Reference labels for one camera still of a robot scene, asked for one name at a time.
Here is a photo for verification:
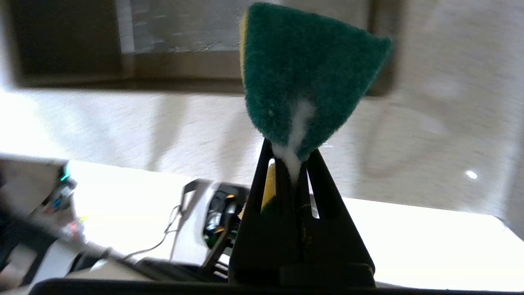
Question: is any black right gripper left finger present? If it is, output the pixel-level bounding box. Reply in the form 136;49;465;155
228;139;303;285

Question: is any green and yellow sponge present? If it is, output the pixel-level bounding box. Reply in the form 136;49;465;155
239;2;393;216

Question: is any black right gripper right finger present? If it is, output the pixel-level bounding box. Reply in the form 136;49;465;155
297;150;375;287

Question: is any stainless steel sink basin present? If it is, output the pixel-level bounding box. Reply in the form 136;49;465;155
8;0;400;97

